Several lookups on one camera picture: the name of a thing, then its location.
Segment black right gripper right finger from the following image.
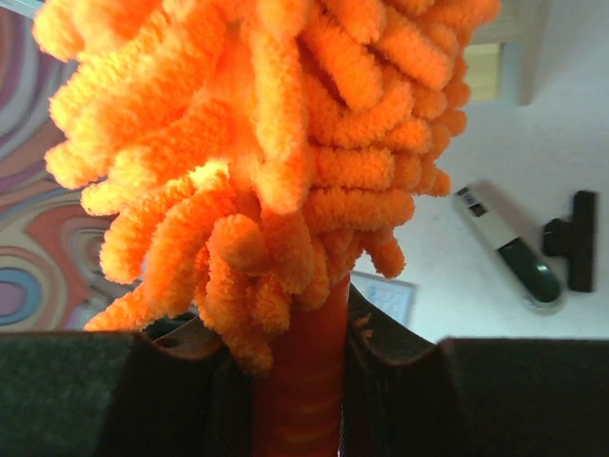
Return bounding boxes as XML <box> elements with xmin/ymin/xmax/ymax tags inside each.
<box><xmin>341</xmin><ymin>290</ymin><xmax>608</xmax><ymax>456</ymax></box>

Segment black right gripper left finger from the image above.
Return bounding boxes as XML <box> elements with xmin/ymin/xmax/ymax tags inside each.
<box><xmin>1</xmin><ymin>319</ymin><xmax>251</xmax><ymax>456</ymax></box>

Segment yellow blue calculator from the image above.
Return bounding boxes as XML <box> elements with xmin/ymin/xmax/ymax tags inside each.
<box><xmin>351</xmin><ymin>271</ymin><xmax>417</xmax><ymax>328</ymax></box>

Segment orange chenille duster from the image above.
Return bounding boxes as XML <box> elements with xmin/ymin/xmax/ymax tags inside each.
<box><xmin>32</xmin><ymin>1</ymin><xmax>501</xmax><ymax>456</ymax></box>

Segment wooden bookshelf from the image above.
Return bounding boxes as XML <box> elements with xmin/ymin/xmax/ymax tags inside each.
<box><xmin>465</xmin><ymin>1</ymin><xmax>552</xmax><ymax>107</ymax></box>

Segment grey stapler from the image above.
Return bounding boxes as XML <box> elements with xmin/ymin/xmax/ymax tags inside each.
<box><xmin>453</xmin><ymin>184</ymin><xmax>563</xmax><ymax>314</ymax></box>

